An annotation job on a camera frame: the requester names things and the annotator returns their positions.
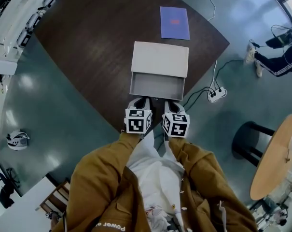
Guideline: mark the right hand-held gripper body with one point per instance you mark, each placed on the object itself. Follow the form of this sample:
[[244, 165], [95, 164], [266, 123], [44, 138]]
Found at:
[[177, 126]]

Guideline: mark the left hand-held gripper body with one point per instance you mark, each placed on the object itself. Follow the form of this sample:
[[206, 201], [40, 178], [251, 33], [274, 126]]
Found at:
[[136, 122]]

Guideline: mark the person's right forearm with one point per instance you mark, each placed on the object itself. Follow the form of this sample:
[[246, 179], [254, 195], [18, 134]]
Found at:
[[203, 168]]

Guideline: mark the person's left forearm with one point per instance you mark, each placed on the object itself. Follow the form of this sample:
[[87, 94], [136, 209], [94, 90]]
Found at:
[[100, 168]]

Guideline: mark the white power strip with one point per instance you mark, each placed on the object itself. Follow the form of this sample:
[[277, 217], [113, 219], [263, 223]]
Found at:
[[218, 95]]

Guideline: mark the person's white shirt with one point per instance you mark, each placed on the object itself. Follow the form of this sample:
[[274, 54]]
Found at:
[[157, 178]]

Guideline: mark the dark brown table white legs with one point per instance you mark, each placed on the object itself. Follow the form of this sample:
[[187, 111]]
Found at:
[[100, 57]]

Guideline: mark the black round table base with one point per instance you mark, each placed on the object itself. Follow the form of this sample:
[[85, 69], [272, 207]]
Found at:
[[244, 139]]

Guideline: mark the purple booklet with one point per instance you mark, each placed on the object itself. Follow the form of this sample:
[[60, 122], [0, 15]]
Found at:
[[174, 23]]

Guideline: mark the person in brown apron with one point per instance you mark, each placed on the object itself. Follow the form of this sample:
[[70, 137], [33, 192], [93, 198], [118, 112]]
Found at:
[[133, 209]]

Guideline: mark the round wooden table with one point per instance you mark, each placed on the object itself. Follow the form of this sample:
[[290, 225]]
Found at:
[[268, 168]]

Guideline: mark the wooden shelf unit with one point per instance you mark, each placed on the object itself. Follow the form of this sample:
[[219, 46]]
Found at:
[[61, 192]]

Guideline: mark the small brass trinket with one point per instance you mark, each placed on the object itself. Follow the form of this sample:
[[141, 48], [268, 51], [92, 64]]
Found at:
[[287, 159]]

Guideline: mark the white shelf rack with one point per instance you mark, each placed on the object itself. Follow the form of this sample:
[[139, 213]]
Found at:
[[5, 33]]

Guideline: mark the white desk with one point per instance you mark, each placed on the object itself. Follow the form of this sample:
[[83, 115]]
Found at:
[[20, 209]]

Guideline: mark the black office chair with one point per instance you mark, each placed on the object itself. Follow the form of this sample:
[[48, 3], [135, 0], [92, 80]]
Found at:
[[7, 192]]

